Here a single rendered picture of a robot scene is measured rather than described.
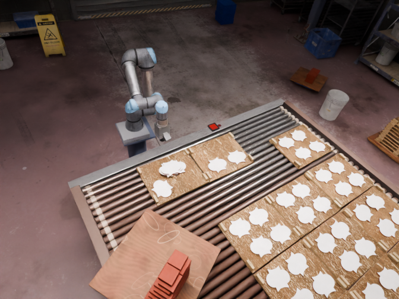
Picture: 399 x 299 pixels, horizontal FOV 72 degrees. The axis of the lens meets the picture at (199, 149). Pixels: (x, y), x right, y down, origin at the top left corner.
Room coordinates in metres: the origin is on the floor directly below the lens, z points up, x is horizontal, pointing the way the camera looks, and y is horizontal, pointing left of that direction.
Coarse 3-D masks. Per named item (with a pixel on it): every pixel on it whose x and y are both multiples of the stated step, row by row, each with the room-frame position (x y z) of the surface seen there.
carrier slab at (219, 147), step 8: (224, 136) 1.62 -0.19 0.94; (200, 144) 1.50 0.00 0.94; (208, 144) 1.51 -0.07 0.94; (216, 144) 1.52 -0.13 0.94; (224, 144) 1.54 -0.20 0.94; (232, 144) 1.55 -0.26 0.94; (200, 152) 1.41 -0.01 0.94; (208, 152) 1.42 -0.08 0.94; (216, 152) 1.43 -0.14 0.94; (224, 152) 1.45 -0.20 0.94; (200, 160) 1.33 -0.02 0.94; (208, 160) 1.34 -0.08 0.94; (248, 160) 1.40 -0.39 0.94; (200, 168) 1.26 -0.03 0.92; (232, 168) 1.30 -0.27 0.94; (240, 168) 1.32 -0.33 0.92; (216, 176) 1.20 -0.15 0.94
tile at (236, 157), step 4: (232, 152) 1.45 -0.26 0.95; (236, 152) 1.45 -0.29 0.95; (240, 152) 1.46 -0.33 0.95; (228, 156) 1.41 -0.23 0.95; (232, 156) 1.41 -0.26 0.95; (236, 156) 1.42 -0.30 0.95; (240, 156) 1.42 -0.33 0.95; (244, 156) 1.43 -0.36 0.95; (232, 160) 1.37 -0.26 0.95; (236, 160) 1.37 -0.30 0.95; (240, 160) 1.38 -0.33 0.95; (244, 160) 1.39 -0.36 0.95; (236, 164) 1.34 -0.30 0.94
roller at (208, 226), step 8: (336, 152) 1.64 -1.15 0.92; (320, 160) 1.53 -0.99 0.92; (304, 168) 1.41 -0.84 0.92; (296, 176) 1.33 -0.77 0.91; (280, 184) 1.23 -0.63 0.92; (264, 192) 1.13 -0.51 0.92; (248, 200) 1.05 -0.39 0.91; (256, 200) 1.06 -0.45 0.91; (240, 208) 0.98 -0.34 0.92; (224, 216) 0.90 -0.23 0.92; (208, 224) 0.82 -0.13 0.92; (216, 224) 0.84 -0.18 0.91; (192, 232) 0.76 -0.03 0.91; (200, 232) 0.76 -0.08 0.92
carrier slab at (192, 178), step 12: (168, 156) 1.33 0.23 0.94; (180, 156) 1.34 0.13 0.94; (144, 168) 1.18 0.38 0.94; (156, 168) 1.19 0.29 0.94; (192, 168) 1.24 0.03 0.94; (144, 180) 1.08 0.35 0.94; (156, 180) 1.09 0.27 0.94; (168, 180) 1.10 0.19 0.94; (180, 180) 1.12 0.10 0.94; (192, 180) 1.14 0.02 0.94; (204, 180) 1.15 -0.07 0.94; (180, 192) 1.02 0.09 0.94; (156, 204) 0.91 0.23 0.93
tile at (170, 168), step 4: (172, 160) 1.26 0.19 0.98; (164, 164) 1.21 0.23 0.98; (168, 164) 1.22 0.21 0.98; (172, 164) 1.22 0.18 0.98; (176, 164) 1.23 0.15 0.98; (164, 168) 1.17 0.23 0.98; (168, 168) 1.18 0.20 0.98; (172, 168) 1.18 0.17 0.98; (176, 168) 1.19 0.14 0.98; (164, 172) 1.14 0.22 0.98; (168, 172) 1.15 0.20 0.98; (172, 172) 1.15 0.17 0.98; (176, 172) 1.16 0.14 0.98
